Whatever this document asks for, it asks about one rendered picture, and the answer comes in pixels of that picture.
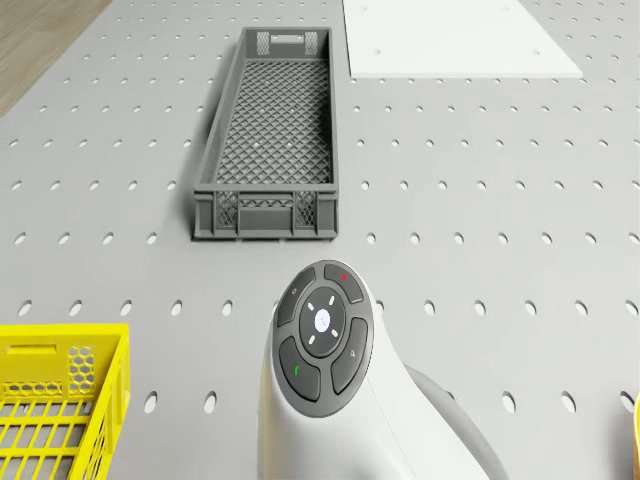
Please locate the dark grey basket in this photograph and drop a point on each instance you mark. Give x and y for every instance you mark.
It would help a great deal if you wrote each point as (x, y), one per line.
(265, 220)

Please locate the white board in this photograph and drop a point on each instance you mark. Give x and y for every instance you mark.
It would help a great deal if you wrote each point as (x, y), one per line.
(450, 35)

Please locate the yellow basket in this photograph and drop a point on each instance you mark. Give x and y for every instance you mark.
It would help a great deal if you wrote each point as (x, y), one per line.
(60, 335)

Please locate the yellow bowl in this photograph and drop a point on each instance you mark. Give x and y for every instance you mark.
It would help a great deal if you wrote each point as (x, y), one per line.
(637, 410)

